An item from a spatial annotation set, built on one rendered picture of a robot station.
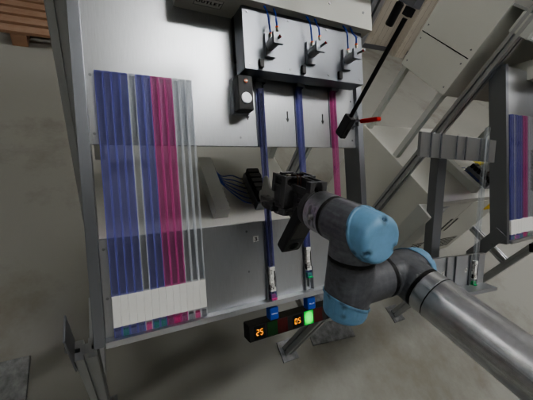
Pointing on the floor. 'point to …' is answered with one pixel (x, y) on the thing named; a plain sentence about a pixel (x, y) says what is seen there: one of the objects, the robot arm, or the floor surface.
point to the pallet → (23, 20)
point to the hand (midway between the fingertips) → (266, 194)
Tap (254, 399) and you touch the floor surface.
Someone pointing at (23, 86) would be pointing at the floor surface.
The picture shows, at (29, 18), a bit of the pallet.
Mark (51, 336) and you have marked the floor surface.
